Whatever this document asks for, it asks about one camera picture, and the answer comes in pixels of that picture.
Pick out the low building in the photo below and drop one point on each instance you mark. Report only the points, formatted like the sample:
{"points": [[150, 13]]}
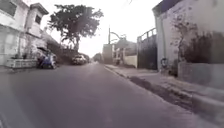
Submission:
{"points": [[126, 50]]}

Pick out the pole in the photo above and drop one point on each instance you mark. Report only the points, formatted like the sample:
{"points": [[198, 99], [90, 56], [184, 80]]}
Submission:
{"points": [[109, 35]]}

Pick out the car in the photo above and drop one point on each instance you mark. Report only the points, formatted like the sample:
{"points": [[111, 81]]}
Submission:
{"points": [[79, 60]]}

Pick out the black metal gate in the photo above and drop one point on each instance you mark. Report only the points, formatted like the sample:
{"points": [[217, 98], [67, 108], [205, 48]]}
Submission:
{"points": [[147, 53]]}

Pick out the grey asphalt road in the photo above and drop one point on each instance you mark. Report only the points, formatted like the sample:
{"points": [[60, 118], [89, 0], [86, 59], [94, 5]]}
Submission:
{"points": [[83, 100]]}

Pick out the concrete sidewalk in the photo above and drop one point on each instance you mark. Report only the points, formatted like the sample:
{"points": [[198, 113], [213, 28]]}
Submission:
{"points": [[160, 80]]}

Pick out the dark roadside gutter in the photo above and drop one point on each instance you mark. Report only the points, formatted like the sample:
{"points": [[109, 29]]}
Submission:
{"points": [[156, 90]]}

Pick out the large dark tree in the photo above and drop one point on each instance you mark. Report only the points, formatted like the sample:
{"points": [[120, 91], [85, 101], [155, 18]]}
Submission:
{"points": [[75, 21]]}

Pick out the blue vehicle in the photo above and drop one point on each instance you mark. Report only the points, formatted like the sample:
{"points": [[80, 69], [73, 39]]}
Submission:
{"points": [[46, 60]]}

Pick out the climbing plant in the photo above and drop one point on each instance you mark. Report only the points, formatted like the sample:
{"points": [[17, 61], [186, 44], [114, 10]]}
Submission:
{"points": [[196, 48]]}

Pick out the white walled building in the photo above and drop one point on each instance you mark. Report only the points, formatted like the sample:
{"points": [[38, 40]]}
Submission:
{"points": [[200, 16]]}

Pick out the white two-storey building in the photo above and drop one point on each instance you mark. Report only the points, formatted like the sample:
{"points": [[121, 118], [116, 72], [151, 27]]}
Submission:
{"points": [[16, 33]]}

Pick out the dark wall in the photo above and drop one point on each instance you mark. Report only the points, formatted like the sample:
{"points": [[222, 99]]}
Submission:
{"points": [[65, 55]]}

